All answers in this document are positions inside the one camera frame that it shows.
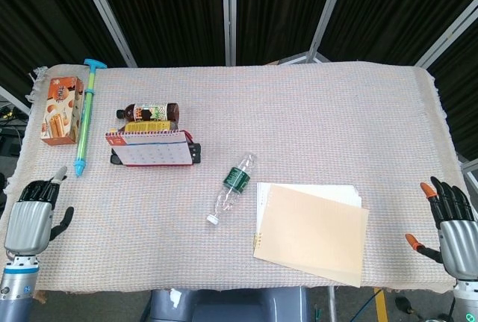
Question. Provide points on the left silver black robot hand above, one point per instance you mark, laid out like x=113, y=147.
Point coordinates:
x=28, y=225

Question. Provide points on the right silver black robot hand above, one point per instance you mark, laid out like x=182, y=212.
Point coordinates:
x=460, y=247

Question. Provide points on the red spiral desk calendar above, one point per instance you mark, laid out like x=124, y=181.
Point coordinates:
x=149, y=148

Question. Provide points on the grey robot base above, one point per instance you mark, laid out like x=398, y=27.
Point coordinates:
x=224, y=305

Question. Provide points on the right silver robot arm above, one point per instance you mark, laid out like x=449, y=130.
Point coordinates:
x=467, y=299

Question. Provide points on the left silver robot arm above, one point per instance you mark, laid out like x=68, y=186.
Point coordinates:
x=16, y=292

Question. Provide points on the orange snack box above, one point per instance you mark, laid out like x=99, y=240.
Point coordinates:
x=61, y=111

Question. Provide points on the green blue water pump toy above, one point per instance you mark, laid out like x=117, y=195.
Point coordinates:
x=85, y=120

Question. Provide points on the black partition screen panel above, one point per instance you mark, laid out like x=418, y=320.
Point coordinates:
x=164, y=12
x=280, y=8
x=461, y=105
x=48, y=12
x=384, y=8

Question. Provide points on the beige spiral notebook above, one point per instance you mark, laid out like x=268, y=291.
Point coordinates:
x=313, y=232

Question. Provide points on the brown tea drink bottle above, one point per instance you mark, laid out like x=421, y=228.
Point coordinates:
x=149, y=111

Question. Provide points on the clear green label water bottle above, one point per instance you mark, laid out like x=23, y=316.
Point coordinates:
x=233, y=187

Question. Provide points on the pink woven tablecloth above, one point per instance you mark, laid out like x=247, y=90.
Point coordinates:
x=261, y=120

